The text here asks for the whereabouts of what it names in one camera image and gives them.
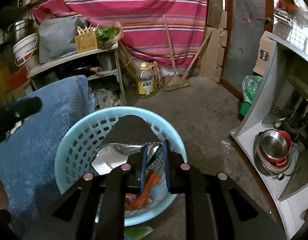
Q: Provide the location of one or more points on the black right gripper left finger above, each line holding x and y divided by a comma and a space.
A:
94, 207

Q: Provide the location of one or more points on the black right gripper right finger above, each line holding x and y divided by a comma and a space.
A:
215, 206

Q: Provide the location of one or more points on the black silver foil bag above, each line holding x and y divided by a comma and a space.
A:
130, 134

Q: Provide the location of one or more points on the orange trash wrapper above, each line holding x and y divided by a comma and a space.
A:
137, 201

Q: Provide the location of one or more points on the white kitchen cabinet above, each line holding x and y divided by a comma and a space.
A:
281, 106

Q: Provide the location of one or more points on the light blue plastic basket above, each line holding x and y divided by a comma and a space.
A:
75, 152

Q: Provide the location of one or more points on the stacked steel and red bowls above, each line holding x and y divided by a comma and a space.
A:
272, 152

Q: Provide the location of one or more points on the blue quilted table cover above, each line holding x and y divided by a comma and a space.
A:
27, 158

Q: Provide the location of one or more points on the cooking oil bottle on floor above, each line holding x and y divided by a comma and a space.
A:
145, 80

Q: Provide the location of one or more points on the green plastic bag bin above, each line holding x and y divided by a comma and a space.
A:
250, 85

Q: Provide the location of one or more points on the straw broom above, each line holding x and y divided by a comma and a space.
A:
176, 82

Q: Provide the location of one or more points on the grey side table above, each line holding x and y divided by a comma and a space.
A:
93, 64

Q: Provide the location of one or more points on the red plastic basket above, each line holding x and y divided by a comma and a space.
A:
19, 78

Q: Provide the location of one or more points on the yellow chopstick holder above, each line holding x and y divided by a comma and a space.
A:
86, 40

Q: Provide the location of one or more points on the green leafy vegetables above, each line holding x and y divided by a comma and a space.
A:
109, 34

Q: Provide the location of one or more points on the white plastic bucket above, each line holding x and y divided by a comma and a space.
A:
26, 52

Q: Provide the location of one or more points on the cardboard box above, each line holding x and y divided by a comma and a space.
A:
263, 54

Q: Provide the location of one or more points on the stainless steel pot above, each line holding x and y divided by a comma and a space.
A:
21, 29

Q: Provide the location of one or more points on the red striped curtain cloth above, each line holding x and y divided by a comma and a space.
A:
142, 23

